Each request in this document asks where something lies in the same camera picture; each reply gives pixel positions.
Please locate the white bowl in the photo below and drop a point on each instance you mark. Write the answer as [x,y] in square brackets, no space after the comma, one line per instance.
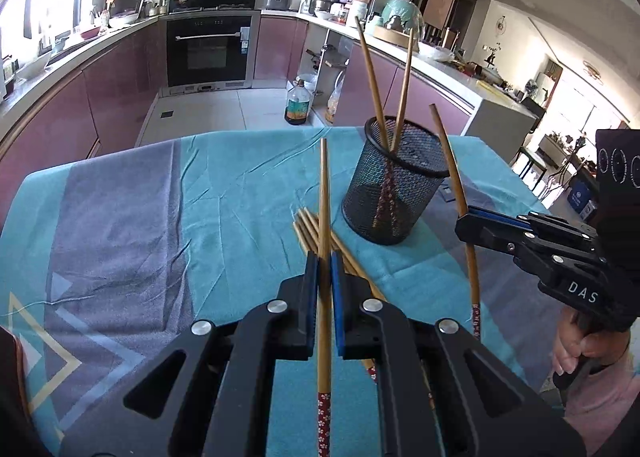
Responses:
[434,51]

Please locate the blue bin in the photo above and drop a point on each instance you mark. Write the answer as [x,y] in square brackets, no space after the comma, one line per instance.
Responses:
[582,197]

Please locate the metal basin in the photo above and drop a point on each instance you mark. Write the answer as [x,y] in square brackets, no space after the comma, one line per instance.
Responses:
[123,19]

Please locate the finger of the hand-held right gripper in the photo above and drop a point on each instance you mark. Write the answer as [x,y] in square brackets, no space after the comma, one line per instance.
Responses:
[500,215]
[495,237]

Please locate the clear plastic bag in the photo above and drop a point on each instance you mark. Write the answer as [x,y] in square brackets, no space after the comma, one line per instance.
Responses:
[334,104]

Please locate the black mesh holder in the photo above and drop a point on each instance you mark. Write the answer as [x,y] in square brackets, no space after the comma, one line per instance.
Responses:
[400,197]

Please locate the large plastic oil bottle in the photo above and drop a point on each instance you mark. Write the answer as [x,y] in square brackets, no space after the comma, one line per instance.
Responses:
[298,104]

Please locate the stainless steel pot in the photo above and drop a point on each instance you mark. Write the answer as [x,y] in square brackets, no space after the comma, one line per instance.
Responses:
[324,2]

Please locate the green wrapped jar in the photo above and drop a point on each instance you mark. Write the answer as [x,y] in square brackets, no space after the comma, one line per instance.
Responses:
[404,14]

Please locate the bunch of bamboo chopsticks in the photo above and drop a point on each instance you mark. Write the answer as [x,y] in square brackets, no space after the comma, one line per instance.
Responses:
[306,232]

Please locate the person's pink clothing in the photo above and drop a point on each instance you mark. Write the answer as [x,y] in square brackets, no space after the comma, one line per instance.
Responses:
[610,407]

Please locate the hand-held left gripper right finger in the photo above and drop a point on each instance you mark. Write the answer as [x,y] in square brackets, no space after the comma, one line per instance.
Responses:
[337,299]

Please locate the teal and grey tablecloth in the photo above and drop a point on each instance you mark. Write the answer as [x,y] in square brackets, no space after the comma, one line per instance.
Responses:
[225,187]

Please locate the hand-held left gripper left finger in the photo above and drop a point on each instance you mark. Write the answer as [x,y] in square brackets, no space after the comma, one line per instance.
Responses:
[312,294]

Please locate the person's right hand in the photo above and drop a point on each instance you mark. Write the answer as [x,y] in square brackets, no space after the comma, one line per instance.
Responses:
[567,352]

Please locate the black built-in oven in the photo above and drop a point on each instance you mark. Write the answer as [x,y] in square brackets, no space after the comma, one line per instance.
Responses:
[210,52]

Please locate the wooden tray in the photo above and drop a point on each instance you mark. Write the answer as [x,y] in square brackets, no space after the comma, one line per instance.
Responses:
[395,38]

